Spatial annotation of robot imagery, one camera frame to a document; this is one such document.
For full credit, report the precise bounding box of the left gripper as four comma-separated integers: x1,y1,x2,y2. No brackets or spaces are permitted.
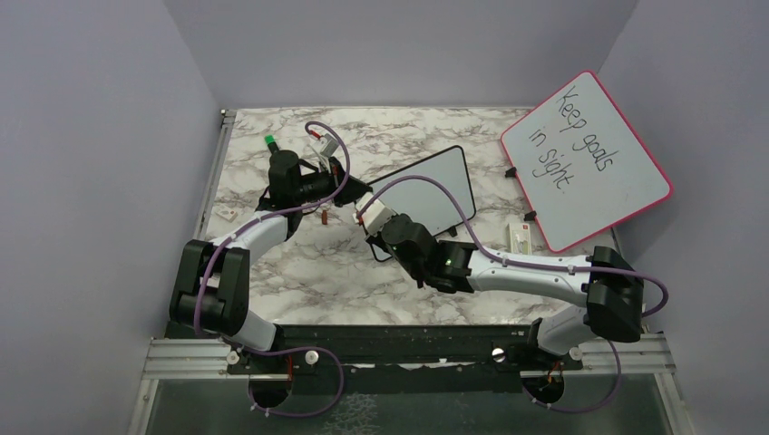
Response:
293,156,373,208

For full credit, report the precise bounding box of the black framed small whiteboard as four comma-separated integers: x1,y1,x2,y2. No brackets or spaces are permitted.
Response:
369,145,476,237

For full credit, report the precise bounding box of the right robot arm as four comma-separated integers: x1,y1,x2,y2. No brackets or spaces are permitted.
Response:
364,214,643,369

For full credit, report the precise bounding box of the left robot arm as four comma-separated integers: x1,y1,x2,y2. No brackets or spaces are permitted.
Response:
169,147,373,372

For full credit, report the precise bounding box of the white whiteboard eraser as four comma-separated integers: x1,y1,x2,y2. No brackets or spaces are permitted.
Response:
506,222,532,255

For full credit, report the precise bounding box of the pink framed written whiteboard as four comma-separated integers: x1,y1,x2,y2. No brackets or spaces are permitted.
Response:
500,71,674,253

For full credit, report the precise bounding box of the green highlighter pen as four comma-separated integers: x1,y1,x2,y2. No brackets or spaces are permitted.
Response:
264,135,281,155

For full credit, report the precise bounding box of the small white tag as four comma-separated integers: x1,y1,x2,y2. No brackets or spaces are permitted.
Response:
216,206,238,222

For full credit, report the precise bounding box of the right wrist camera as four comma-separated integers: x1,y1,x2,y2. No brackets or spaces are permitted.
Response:
354,193,396,236

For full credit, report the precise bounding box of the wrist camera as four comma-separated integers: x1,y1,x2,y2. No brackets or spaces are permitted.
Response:
312,133,339,159
354,193,396,236

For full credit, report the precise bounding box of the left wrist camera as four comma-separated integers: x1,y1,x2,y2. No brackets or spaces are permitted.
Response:
312,133,339,159

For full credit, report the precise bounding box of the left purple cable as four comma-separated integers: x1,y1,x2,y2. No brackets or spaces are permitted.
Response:
191,121,353,421

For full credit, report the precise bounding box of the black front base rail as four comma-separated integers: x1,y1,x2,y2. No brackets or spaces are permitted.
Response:
215,325,586,406

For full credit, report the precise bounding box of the aluminium frame rail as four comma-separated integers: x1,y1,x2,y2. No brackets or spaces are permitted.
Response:
128,109,238,434

